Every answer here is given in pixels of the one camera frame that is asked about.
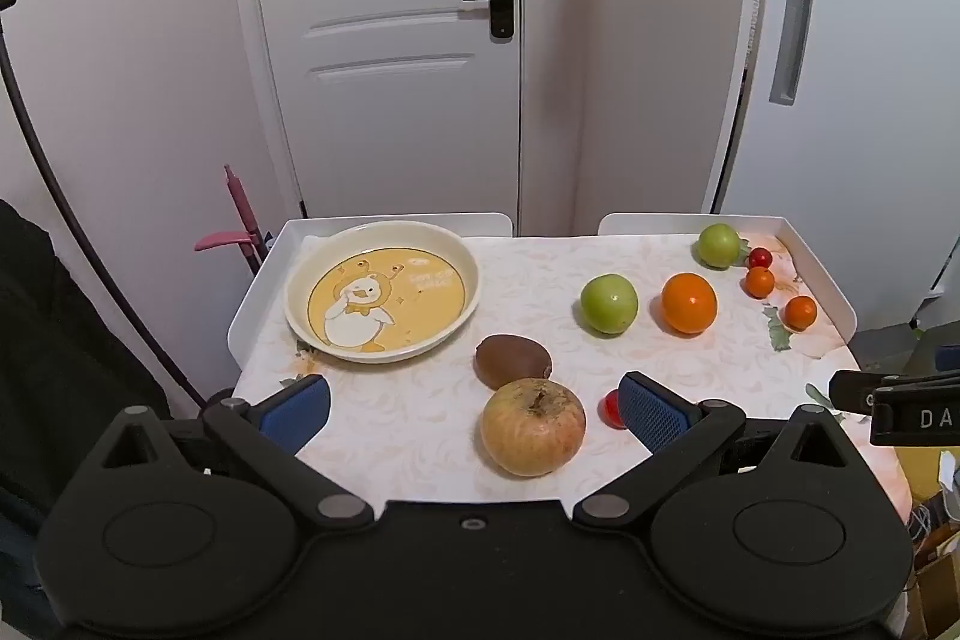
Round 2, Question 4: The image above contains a white wardrobe door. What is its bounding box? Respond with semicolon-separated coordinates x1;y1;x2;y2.
701;0;960;319

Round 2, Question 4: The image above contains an orange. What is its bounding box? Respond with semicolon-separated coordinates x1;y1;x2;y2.
661;272;719;335

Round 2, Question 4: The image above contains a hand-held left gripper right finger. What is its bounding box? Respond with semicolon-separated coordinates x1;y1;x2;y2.
573;371;857;530

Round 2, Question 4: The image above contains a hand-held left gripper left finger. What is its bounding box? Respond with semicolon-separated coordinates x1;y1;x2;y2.
96;374;374;532

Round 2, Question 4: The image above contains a pink handled tool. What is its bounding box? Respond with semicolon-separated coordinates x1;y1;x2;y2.
194;164;272;275

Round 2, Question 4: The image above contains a brown kiwi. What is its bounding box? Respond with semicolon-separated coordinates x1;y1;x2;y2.
474;334;554;390

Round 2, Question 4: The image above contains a cardboard box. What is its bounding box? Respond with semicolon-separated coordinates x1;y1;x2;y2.
906;550;960;640

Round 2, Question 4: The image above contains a grey recessed door handle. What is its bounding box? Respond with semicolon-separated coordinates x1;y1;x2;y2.
768;0;817;106

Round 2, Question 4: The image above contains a yellow-red apple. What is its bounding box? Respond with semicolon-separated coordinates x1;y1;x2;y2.
481;378;587;478

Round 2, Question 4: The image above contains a cream plate with duck print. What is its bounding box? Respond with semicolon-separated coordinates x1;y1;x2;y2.
284;221;480;365

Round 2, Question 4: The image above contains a white tray table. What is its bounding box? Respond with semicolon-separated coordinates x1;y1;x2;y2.
227;212;860;365

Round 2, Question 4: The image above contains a small green apple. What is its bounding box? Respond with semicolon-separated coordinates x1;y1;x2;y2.
697;223;743;270

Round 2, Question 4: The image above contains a floral tablecloth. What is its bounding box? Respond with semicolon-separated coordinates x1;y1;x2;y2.
234;231;914;525

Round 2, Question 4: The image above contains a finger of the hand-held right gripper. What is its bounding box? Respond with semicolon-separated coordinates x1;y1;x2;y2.
829;370;880;417

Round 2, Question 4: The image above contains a large green apple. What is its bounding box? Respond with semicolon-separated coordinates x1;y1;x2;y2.
579;273;639;336

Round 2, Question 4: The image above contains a black curved pole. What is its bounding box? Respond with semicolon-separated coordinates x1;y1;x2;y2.
0;0;208;408

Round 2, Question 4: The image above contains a white panel door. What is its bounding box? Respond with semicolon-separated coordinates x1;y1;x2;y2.
241;0;524;223

